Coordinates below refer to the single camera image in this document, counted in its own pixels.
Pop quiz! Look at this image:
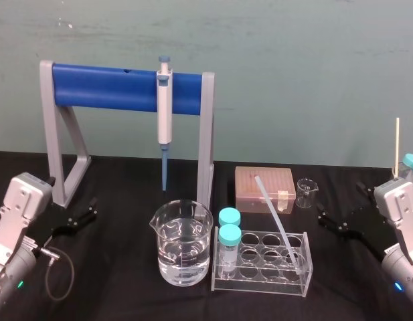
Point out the beige masking tape strip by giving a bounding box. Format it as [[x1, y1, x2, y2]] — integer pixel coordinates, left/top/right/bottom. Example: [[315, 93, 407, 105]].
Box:
[[276, 189, 290, 213]]

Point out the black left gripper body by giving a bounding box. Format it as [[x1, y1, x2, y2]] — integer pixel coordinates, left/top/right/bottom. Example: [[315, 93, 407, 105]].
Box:
[[25, 199, 72, 249]]

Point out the small empty glass beaker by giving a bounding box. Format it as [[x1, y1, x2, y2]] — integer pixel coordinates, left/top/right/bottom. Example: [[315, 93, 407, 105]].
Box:
[[295, 178, 319, 209]]

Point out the amber pipette tip box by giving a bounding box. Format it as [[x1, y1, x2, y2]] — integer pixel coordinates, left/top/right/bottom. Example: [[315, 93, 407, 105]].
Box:
[[235, 166, 297, 213]]

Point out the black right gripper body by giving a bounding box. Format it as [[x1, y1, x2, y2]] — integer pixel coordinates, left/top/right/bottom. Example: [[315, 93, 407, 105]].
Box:
[[347, 200, 400, 259]]

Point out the translucent white stirring rod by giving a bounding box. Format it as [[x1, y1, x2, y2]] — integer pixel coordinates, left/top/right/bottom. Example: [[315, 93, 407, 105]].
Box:
[[254, 174, 303, 276]]

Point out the teal capped sample tube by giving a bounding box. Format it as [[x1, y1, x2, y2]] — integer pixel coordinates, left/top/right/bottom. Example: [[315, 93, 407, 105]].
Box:
[[217, 223, 243, 280], [218, 207, 242, 229]]

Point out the clear acrylic tube rack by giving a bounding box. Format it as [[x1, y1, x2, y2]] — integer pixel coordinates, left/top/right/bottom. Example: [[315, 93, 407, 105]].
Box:
[[211, 230, 314, 298]]

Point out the thin dark gripper cable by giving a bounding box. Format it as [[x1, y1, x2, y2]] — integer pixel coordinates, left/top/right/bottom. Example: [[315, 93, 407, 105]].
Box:
[[38, 245, 76, 300]]

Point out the thin wooden stick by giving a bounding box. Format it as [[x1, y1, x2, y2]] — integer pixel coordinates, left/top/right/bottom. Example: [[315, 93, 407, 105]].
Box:
[[394, 117, 401, 180]]

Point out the large glass beaker with water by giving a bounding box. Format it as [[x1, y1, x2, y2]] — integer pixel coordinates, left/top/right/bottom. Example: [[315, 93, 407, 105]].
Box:
[[149, 199, 214, 286]]

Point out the blue and grey pipette stand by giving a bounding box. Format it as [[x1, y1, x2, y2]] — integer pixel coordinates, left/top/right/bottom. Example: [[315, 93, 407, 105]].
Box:
[[39, 60, 216, 210]]

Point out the black table cloth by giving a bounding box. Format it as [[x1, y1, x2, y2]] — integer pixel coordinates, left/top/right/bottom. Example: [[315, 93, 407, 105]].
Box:
[[0, 150, 413, 321]]

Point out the white and blue pipette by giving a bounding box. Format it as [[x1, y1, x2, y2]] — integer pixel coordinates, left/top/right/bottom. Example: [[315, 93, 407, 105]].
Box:
[[156, 55, 174, 192]]

